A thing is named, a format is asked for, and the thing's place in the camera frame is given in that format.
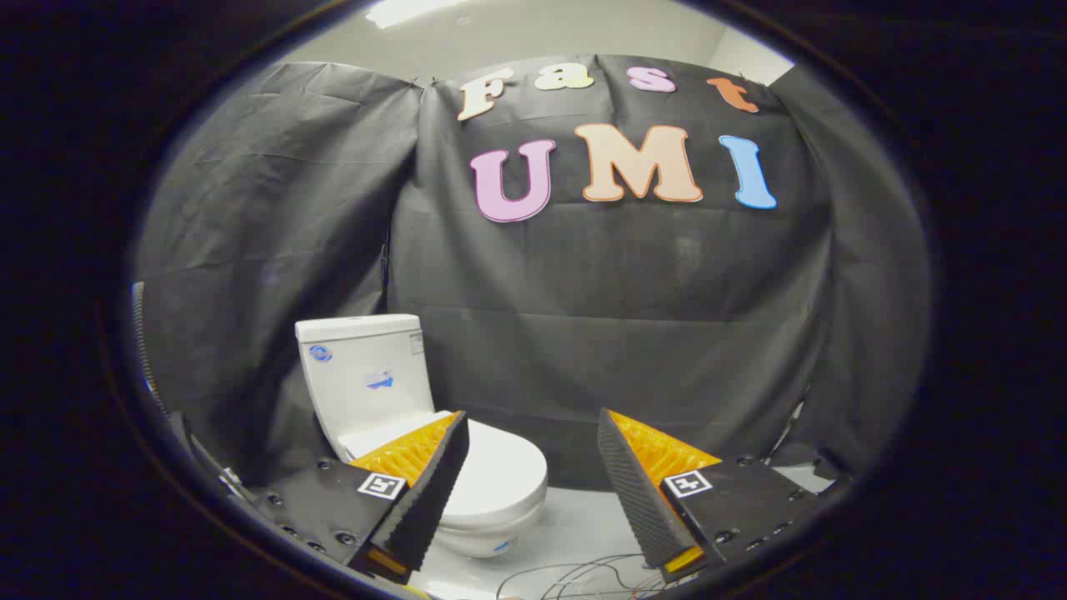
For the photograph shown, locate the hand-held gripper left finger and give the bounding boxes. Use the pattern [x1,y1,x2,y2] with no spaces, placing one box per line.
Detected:
[248,411,470,584]

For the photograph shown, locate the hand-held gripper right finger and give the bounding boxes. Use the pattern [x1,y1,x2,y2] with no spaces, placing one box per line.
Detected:
[598,408,851,583]

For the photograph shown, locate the white ceramic toilet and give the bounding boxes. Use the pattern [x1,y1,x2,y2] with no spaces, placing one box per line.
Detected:
[295,314,549,559]

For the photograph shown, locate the black backdrop cloth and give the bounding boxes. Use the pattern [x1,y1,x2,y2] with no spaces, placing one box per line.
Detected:
[133,54,933,493]

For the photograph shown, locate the tangle of thin floor cables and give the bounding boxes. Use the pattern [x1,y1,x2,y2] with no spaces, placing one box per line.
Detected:
[496,553,672,600]

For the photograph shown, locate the grey ribbed hose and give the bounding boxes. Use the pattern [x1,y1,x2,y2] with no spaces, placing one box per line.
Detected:
[130,282,173,418]

